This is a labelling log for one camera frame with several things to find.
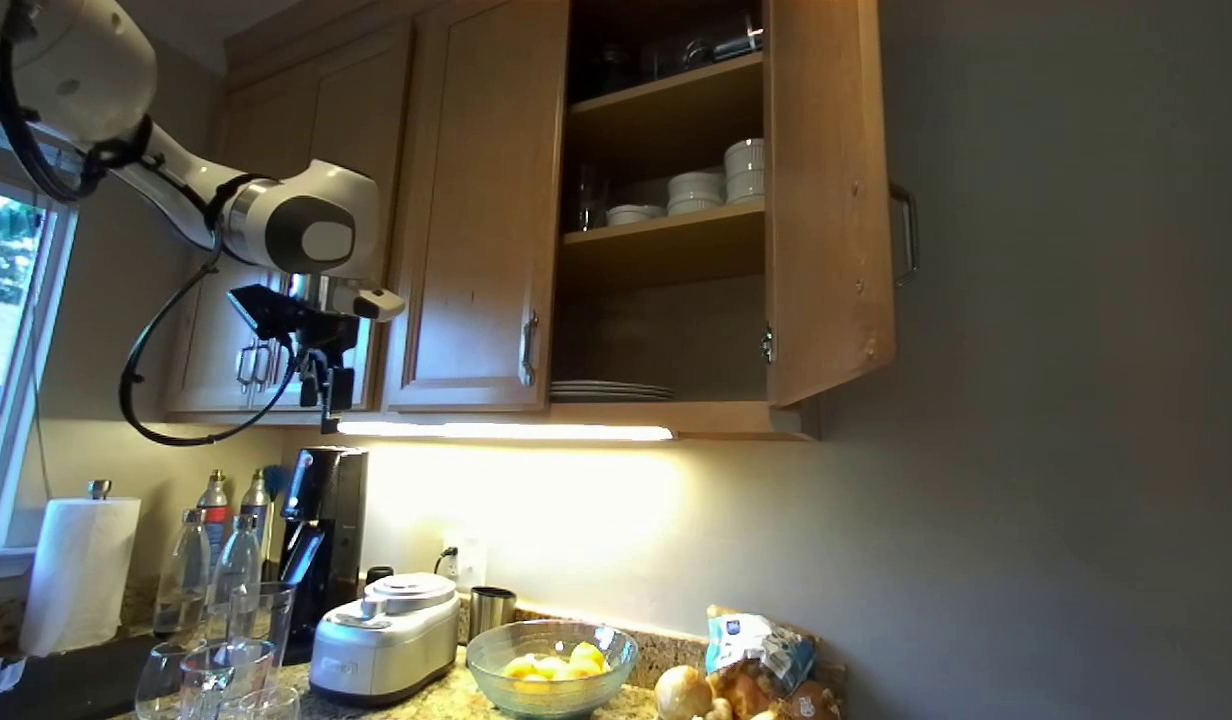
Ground white wall outlet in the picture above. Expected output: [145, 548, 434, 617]
[434, 536, 496, 590]

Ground silver cupboard door handle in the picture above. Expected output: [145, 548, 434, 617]
[512, 312, 544, 387]
[888, 178, 920, 285]

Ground clear glass bowl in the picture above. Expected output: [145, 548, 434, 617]
[466, 617, 644, 720]

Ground metal cup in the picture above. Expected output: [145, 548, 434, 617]
[466, 585, 522, 646]

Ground white paper towel roll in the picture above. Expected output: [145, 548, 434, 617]
[19, 477, 145, 659]

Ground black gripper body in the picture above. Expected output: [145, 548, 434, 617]
[292, 338, 360, 402]

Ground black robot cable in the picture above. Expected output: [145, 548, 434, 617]
[0, 0, 311, 453]

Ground black counter mat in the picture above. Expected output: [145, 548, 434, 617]
[0, 631, 159, 720]

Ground wooden cupboard door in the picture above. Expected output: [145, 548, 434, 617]
[760, 0, 901, 412]
[380, 0, 576, 419]

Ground under-cabinet light strip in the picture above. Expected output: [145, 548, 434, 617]
[331, 419, 681, 446]

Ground clear glass tumbler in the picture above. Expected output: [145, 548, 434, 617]
[172, 634, 280, 720]
[212, 585, 299, 659]

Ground tall white bowl stack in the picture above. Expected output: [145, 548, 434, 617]
[721, 133, 767, 207]

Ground white framed window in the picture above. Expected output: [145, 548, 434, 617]
[0, 116, 87, 554]

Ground white plate stack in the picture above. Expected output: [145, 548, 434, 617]
[549, 374, 669, 406]

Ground short white bowl stack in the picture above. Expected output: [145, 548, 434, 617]
[663, 167, 728, 219]

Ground wooden cupboard carcass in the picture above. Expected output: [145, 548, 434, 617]
[219, 0, 810, 445]

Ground yellow lemon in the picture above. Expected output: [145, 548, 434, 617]
[500, 646, 549, 687]
[565, 639, 615, 683]

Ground blue white food package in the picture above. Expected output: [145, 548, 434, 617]
[701, 605, 820, 696]

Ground brown onion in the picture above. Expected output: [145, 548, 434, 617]
[711, 659, 783, 720]
[651, 662, 721, 720]
[771, 681, 847, 720]

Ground wooden cabinet door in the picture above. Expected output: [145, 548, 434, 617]
[159, 76, 311, 419]
[261, 21, 415, 415]

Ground clear drinking glass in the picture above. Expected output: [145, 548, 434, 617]
[567, 158, 614, 236]

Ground black coffee maker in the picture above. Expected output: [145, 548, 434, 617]
[274, 445, 378, 662]

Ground small white bowl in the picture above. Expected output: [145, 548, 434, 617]
[600, 198, 669, 231]

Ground dark glassware group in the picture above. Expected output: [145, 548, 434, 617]
[567, 8, 767, 105]

